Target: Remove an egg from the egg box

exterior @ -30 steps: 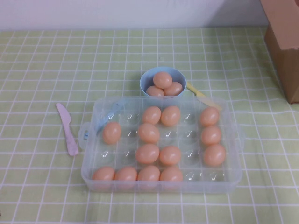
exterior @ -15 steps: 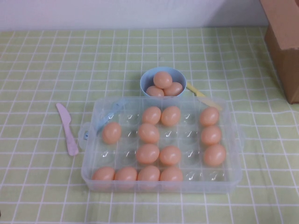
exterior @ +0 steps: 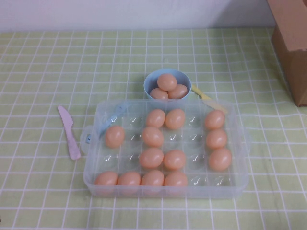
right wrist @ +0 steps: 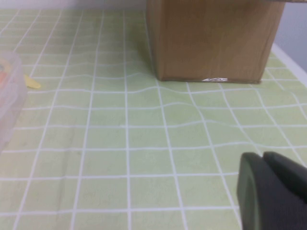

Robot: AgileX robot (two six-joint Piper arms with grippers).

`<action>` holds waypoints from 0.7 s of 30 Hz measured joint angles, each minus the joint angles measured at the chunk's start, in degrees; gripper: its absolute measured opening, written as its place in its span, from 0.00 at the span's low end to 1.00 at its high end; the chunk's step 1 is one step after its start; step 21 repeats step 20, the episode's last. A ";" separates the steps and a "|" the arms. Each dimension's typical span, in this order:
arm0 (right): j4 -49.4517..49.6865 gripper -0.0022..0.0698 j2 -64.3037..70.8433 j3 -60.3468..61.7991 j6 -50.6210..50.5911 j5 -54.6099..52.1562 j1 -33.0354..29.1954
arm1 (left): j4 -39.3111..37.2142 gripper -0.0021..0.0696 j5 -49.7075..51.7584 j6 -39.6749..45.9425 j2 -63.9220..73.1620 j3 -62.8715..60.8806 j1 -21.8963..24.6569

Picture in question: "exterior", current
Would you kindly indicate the orange plastic egg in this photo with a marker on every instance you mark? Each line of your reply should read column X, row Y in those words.
column 114, row 136
column 216, row 139
column 175, row 119
column 152, row 178
column 129, row 179
column 151, row 157
column 106, row 178
column 176, row 179
column 152, row 136
column 220, row 159
column 178, row 92
column 155, row 118
column 215, row 119
column 167, row 82
column 174, row 159
column 158, row 94

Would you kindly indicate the transparent plastic egg box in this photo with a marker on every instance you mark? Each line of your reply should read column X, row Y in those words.
column 134, row 191

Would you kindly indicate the brown cardboard box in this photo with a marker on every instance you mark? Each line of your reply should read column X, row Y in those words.
column 292, row 48

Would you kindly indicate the light blue bowl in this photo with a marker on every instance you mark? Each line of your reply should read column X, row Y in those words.
column 149, row 81

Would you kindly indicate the blue plastic knife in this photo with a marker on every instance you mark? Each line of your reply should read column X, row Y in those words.
column 108, row 123

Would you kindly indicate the yellow plastic knife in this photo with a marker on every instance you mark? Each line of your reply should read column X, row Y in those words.
column 200, row 93

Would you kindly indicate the pink plastic knife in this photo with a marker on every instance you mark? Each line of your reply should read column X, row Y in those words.
column 70, row 136

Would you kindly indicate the green white grid tablecloth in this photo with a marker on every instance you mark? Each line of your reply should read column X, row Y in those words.
column 48, row 72

